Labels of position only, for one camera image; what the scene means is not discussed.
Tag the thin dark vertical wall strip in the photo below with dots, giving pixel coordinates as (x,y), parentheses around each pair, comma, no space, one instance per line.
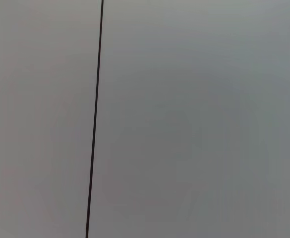
(95,119)

